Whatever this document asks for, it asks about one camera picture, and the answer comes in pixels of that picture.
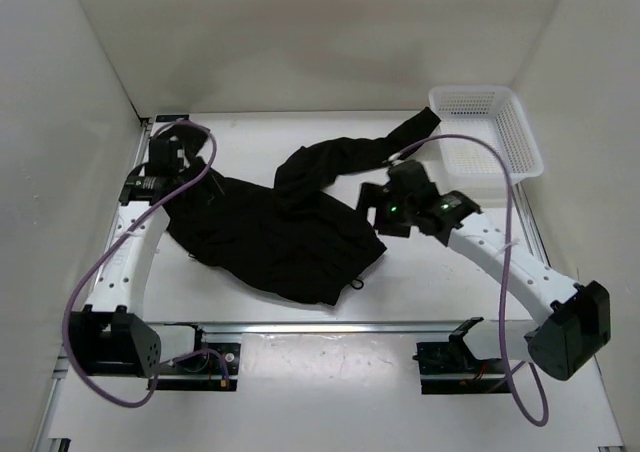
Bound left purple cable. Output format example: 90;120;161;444
64;118;219;409

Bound purple cable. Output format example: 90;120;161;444
64;118;219;409
384;134;550;427

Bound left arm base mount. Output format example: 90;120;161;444
156;325;242;393

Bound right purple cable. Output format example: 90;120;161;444
384;134;550;427

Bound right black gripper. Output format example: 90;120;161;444
347;182;417;238

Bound black trousers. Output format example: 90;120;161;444
164;108;440;305

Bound white plastic basket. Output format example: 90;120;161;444
429;85;544;189

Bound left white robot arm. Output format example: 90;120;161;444
62;120;215;378

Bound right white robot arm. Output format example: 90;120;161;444
356;160;611;381

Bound aluminium front rail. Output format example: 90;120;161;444
64;320;531;336

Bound dark label sticker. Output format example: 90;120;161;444
155;114;190;123

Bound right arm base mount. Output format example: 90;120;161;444
412;317;510;396

